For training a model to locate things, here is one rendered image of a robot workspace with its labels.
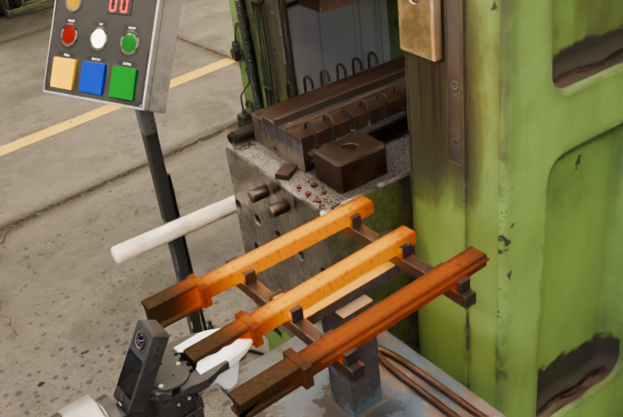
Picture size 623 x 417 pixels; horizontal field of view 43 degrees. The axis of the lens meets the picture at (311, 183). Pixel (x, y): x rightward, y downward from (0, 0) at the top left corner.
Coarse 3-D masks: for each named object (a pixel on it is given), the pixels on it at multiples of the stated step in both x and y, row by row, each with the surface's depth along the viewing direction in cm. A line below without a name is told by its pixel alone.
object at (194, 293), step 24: (336, 216) 130; (288, 240) 126; (312, 240) 127; (240, 264) 122; (264, 264) 123; (168, 288) 116; (192, 288) 116; (216, 288) 119; (168, 312) 116; (192, 312) 118
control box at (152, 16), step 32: (64, 0) 196; (96, 0) 191; (128, 0) 185; (160, 0) 181; (128, 32) 185; (160, 32) 183; (128, 64) 185; (160, 64) 185; (96, 96) 190; (160, 96) 187
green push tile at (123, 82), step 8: (112, 72) 187; (120, 72) 186; (128, 72) 184; (136, 72) 184; (112, 80) 187; (120, 80) 186; (128, 80) 184; (136, 80) 184; (112, 88) 187; (120, 88) 186; (128, 88) 184; (112, 96) 187; (120, 96) 186; (128, 96) 184
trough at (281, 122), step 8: (400, 72) 176; (384, 80) 174; (392, 80) 175; (360, 88) 171; (368, 88) 172; (376, 88) 173; (344, 96) 170; (352, 96) 171; (320, 104) 167; (328, 104) 168; (336, 104) 168; (296, 112) 164; (304, 112) 165; (312, 112) 166; (280, 120) 162; (288, 120) 164; (296, 120) 164; (280, 128) 162
